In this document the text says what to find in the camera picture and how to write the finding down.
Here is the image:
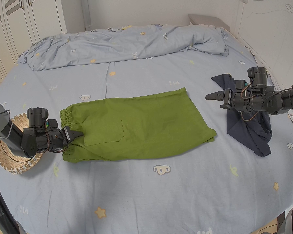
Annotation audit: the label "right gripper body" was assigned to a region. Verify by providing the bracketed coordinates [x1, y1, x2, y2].
[223, 88, 251, 112]

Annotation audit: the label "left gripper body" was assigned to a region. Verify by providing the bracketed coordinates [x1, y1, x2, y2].
[48, 127, 72, 154]

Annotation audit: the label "green shorts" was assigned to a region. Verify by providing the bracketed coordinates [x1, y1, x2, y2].
[59, 87, 217, 165]

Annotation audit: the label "dark blue garment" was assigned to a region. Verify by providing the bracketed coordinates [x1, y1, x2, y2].
[211, 73, 272, 157]

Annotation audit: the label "round woven basket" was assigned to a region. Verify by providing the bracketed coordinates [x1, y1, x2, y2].
[0, 113, 43, 175]

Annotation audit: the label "bed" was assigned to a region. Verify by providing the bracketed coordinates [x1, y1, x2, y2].
[0, 0, 293, 234]

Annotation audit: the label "grey bedside table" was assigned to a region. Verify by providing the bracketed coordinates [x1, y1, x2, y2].
[188, 14, 231, 32]

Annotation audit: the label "pale blue quilt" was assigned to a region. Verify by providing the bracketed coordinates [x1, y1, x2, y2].
[17, 23, 231, 71]

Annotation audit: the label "white wardrobe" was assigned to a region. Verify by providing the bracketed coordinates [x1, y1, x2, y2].
[0, 0, 67, 83]

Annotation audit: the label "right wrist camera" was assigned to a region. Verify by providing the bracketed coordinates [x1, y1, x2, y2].
[234, 79, 248, 92]

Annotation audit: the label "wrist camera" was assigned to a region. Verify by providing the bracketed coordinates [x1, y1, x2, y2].
[234, 79, 248, 92]
[46, 119, 60, 132]

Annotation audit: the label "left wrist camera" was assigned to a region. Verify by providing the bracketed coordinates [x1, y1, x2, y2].
[46, 119, 60, 132]

